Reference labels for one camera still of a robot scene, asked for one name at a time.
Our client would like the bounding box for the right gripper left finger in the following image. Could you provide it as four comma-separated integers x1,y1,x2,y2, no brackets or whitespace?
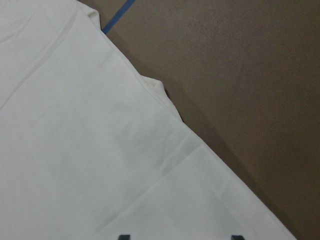
118,234,130,240

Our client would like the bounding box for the brown table mat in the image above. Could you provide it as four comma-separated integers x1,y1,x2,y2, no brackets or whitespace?
77,0,320,240

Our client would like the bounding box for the white long-sleeve printed shirt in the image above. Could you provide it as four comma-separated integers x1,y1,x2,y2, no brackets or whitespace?
0,0,293,240

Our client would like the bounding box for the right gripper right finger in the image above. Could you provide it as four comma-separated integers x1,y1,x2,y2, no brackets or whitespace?
231,235,245,240

